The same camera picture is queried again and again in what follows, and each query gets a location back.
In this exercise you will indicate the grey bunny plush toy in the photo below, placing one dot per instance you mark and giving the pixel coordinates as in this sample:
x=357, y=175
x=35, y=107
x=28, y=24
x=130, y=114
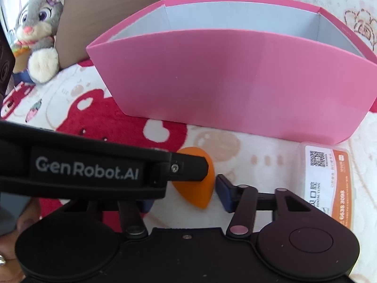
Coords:
x=38, y=20

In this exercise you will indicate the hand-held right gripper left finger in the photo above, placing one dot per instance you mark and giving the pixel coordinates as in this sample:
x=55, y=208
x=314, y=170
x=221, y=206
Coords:
x=147, y=205

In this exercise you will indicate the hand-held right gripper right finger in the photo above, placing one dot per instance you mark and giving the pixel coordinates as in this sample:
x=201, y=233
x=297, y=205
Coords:
x=223, y=194

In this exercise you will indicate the brown pillow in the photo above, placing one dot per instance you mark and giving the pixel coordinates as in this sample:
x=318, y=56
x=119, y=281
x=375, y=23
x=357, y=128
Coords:
x=97, y=11

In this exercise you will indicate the orange egg-shaped sponge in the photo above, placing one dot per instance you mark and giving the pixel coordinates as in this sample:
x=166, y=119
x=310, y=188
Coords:
x=194, y=191

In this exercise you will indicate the pink cardboard box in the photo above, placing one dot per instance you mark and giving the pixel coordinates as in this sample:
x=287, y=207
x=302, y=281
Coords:
x=235, y=88

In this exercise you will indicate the clear floss box orange label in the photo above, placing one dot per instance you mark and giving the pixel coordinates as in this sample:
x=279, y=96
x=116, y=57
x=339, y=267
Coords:
x=327, y=177

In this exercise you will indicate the bear printed blanket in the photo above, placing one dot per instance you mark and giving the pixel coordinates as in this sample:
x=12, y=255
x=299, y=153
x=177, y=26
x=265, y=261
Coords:
x=88, y=115

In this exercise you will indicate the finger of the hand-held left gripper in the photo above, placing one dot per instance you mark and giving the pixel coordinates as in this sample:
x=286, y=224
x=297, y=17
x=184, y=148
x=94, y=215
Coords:
x=191, y=168

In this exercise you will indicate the person's left hand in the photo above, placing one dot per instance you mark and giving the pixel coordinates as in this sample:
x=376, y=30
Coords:
x=8, y=250

